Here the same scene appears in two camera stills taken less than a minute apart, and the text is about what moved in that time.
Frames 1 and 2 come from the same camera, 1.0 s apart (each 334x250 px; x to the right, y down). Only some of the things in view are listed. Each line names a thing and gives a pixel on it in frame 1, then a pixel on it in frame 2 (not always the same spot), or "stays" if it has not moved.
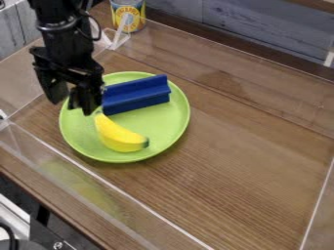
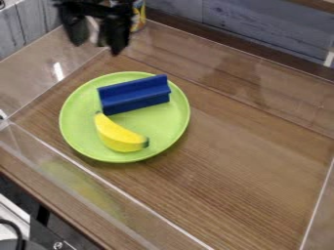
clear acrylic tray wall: x=66 y=180 stays
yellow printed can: x=129 y=15 stays
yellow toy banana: x=117 y=139 stays
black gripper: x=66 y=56 to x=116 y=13
